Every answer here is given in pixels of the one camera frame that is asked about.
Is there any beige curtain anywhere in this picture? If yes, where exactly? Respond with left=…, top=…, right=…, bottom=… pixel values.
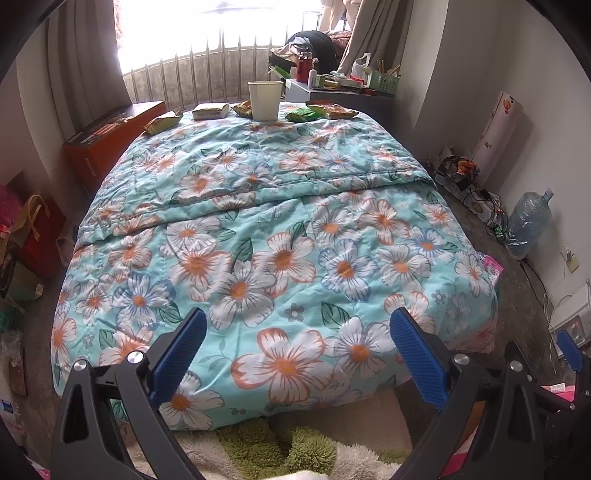
left=344, top=0, right=411, bottom=79
left=44, top=0, right=130, bottom=121

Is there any green plastic basket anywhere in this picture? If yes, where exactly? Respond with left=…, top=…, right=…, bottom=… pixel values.
left=365, top=69, right=400, bottom=95

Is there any white paper cup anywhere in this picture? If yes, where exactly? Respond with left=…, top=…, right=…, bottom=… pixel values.
left=248, top=80, right=283, bottom=121

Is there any small pink packet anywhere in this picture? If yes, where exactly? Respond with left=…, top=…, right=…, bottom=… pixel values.
left=480, top=254, right=504, bottom=282

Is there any dark clothing pile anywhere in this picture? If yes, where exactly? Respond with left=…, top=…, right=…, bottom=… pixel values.
left=288, top=30, right=340, bottom=75

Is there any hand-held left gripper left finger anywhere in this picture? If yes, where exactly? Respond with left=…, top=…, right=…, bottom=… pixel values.
left=51, top=307, right=208, bottom=480

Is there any blue water jug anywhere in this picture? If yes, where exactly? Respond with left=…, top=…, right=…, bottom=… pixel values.
left=505, top=188, right=554, bottom=260

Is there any grey low table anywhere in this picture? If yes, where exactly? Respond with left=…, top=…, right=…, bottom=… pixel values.
left=284, top=78, right=398, bottom=112

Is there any floral blue blanket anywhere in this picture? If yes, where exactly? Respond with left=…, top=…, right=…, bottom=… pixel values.
left=51, top=108, right=502, bottom=432

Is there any white power strip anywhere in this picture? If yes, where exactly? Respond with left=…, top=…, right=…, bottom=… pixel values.
left=466, top=185, right=509, bottom=241

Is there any white green fluffy rug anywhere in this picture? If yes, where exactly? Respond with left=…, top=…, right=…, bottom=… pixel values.
left=124, top=392, right=416, bottom=480

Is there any orange yellow snack packet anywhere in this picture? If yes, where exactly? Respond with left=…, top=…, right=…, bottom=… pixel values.
left=306, top=102, right=360, bottom=120

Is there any red thermos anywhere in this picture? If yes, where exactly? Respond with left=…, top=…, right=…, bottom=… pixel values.
left=297, top=51, right=315, bottom=84

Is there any white appliance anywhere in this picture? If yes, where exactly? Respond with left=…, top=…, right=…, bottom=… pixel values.
left=549, top=284, right=591, bottom=344

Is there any white tissue pack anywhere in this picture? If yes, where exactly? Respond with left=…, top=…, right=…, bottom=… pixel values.
left=191, top=102, right=230, bottom=121

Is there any pink plastic bag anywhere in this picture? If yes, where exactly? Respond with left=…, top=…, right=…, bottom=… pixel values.
left=0, top=185, right=26, bottom=236

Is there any pink printed packet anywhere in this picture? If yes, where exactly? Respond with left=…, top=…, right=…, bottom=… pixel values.
left=540, top=382, right=578, bottom=402

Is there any floral long box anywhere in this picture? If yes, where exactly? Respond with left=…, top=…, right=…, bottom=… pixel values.
left=473, top=91, right=525, bottom=174

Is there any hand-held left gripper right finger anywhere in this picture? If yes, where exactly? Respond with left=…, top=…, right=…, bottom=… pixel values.
left=390, top=307, right=543, bottom=480

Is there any metal window railing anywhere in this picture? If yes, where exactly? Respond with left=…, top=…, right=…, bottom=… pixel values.
left=124, top=39, right=296, bottom=112

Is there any yellow green snack packet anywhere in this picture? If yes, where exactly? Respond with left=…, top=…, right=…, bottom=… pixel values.
left=143, top=111, right=183, bottom=136

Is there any orange wooden box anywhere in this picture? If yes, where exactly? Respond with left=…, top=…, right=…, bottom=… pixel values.
left=64, top=100, right=167, bottom=192

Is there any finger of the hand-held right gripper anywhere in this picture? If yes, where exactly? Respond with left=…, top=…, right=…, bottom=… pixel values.
left=556, top=330, right=585, bottom=374
left=505, top=340, right=578, bottom=414

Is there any red gift bag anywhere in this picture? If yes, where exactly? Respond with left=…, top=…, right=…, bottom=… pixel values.
left=21, top=194, right=68, bottom=278

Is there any snack wrapper pile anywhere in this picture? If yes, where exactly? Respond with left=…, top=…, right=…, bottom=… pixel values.
left=436, top=145, right=481, bottom=192

